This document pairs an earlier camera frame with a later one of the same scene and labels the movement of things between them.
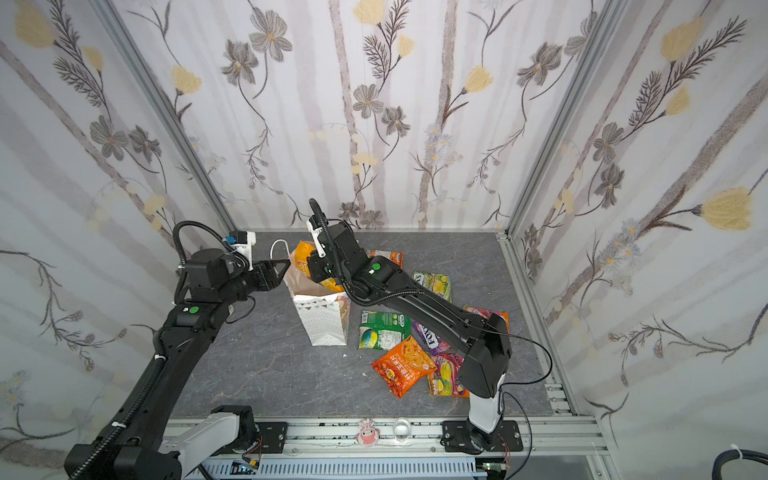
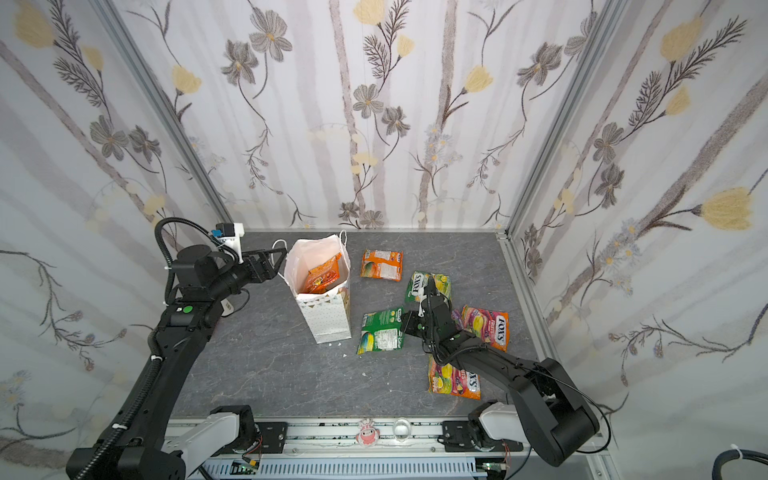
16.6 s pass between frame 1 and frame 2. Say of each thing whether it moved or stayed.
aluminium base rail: stayed
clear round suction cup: stayed
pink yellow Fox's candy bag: stayed
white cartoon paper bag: stayed
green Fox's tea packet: stayed
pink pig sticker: stayed
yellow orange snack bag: moved
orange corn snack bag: moved
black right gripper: moved
